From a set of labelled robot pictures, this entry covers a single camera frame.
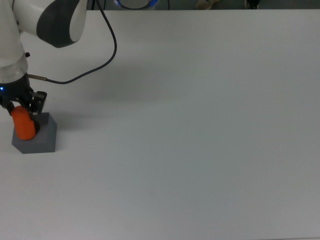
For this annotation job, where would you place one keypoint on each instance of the orange cylinder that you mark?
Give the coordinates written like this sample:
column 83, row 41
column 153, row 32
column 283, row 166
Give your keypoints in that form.
column 23, row 125

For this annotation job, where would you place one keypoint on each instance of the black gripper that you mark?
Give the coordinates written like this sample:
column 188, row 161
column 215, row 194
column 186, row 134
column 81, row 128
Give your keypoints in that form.
column 17, row 90

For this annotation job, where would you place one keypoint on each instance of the grey block with round hole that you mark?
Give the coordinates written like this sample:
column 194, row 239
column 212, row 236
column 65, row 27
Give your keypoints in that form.
column 42, row 143

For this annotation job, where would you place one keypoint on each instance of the person's pale shoe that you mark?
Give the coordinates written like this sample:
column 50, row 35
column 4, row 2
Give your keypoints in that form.
column 206, row 3

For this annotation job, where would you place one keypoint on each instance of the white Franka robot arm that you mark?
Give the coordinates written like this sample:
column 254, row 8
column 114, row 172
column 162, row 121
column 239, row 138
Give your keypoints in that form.
column 10, row 37

